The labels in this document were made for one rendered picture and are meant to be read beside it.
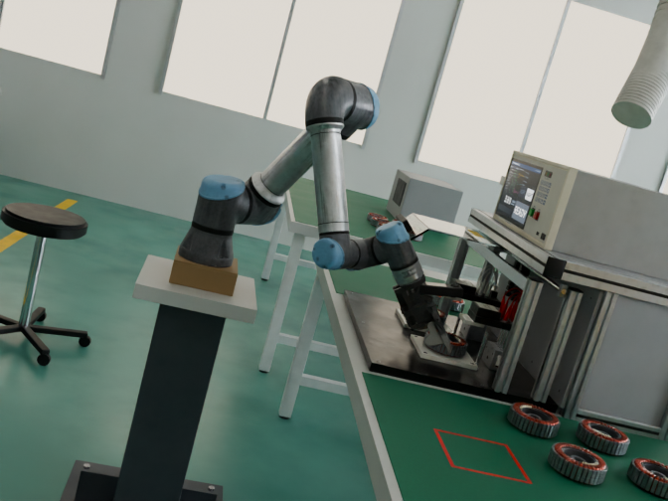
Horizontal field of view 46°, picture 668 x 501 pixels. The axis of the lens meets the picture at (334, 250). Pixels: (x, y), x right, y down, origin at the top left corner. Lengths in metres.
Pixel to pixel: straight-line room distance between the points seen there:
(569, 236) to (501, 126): 4.99
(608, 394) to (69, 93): 5.51
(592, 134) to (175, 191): 3.62
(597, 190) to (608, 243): 0.13
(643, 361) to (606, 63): 5.37
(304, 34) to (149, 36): 1.25
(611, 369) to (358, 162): 4.93
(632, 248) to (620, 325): 0.20
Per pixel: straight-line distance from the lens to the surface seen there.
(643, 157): 7.42
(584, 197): 1.96
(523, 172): 2.22
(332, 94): 1.94
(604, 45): 7.21
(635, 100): 3.26
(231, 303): 2.06
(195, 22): 6.65
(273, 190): 2.17
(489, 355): 2.09
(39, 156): 6.91
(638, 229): 2.03
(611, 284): 1.91
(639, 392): 2.04
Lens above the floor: 1.33
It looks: 11 degrees down
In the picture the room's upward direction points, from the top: 16 degrees clockwise
